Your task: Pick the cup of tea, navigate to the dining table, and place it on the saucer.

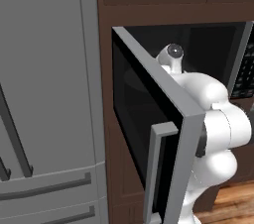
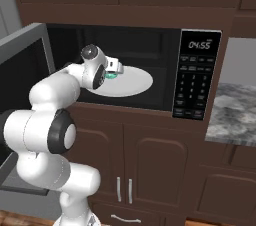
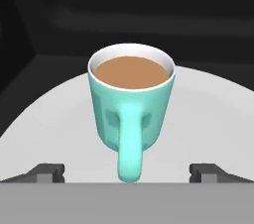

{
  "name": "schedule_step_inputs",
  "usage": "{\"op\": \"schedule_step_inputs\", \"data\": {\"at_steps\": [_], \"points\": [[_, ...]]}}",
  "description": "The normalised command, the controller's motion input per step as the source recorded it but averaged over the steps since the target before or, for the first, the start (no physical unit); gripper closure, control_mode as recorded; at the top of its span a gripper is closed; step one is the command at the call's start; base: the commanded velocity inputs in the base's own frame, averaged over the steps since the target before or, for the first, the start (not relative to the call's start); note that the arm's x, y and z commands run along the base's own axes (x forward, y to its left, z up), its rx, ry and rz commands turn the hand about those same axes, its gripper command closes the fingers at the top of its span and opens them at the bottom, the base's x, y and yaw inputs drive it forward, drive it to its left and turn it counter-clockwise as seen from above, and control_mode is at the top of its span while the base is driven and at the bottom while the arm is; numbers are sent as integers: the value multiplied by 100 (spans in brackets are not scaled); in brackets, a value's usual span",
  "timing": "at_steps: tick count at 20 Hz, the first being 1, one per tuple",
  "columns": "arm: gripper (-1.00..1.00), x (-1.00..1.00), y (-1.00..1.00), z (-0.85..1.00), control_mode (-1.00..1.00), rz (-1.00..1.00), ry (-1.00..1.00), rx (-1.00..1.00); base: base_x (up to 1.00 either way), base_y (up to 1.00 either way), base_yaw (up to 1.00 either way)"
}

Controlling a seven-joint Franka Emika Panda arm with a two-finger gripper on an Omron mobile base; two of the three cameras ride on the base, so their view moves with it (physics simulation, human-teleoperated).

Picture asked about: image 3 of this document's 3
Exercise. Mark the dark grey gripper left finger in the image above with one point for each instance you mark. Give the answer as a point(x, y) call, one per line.
point(46, 171)

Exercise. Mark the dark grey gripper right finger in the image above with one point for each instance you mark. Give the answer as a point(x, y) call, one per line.
point(206, 171)

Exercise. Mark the black microwave oven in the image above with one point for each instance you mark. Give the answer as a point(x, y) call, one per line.
point(132, 10)

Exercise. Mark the turquoise cup of tea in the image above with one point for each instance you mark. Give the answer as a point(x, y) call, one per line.
point(132, 102)

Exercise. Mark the white round plate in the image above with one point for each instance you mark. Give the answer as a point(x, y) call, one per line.
point(205, 125)

